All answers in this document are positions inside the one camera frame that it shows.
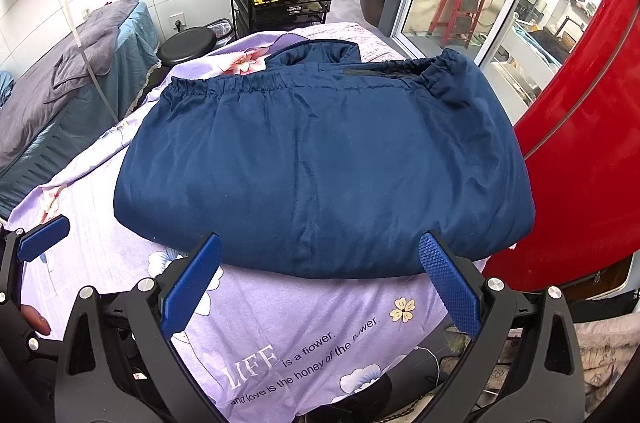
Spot navy blue padded jacket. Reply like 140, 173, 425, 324
114, 38, 537, 280

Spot grey and teal covered furniture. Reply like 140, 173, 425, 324
0, 0, 163, 214

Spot grey blanket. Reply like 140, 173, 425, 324
0, 0, 141, 171

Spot thin white floor lamp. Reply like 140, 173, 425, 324
62, 0, 144, 124

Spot person's left hand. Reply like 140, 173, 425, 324
20, 304, 52, 336

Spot light blue cloth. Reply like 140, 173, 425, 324
0, 70, 16, 109

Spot purple floral bed sheet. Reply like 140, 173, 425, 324
7, 22, 493, 423

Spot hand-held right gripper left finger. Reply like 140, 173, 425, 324
54, 231, 223, 423

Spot pink printed cloth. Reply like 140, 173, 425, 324
570, 313, 631, 409

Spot red glossy cabinet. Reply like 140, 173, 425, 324
482, 0, 640, 294

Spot bin with plastic liner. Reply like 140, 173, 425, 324
202, 17, 233, 51

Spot black round stool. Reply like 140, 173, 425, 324
156, 27, 218, 66

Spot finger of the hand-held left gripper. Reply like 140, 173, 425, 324
0, 214, 71, 309

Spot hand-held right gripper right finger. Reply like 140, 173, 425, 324
418, 230, 586, 423

